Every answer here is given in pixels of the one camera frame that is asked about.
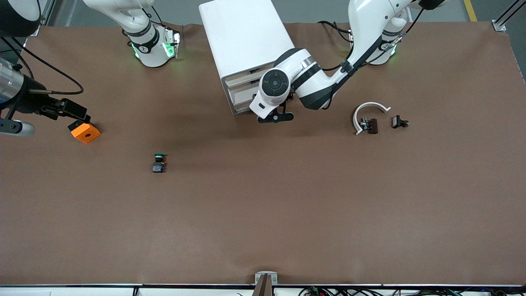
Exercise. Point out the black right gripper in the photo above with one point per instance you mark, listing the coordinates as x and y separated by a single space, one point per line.
28 101

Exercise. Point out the white drawer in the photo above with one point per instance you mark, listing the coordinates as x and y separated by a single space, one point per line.
242 87
242 107
242 77
242 98

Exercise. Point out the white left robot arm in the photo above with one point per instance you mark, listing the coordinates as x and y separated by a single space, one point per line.
370 24

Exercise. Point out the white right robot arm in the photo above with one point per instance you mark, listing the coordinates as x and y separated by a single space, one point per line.
152 53

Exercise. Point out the white drawer cabinet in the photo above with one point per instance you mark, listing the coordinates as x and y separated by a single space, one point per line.
242 37

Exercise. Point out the green push button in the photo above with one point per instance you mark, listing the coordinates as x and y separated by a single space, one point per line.
158 167

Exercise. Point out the orange box with hole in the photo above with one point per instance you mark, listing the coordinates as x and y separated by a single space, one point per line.
87 133

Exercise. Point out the brown table cover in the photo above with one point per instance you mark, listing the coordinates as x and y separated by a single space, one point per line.
263 205

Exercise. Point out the small brown black part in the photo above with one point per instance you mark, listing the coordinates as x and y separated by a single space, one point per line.
372 126

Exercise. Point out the small black clip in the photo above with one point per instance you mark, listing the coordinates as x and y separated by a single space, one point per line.
396 121

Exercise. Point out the metal edge bracket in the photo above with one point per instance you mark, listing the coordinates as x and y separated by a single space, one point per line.
266 274

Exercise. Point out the brown post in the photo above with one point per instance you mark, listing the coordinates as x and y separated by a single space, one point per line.
263 290

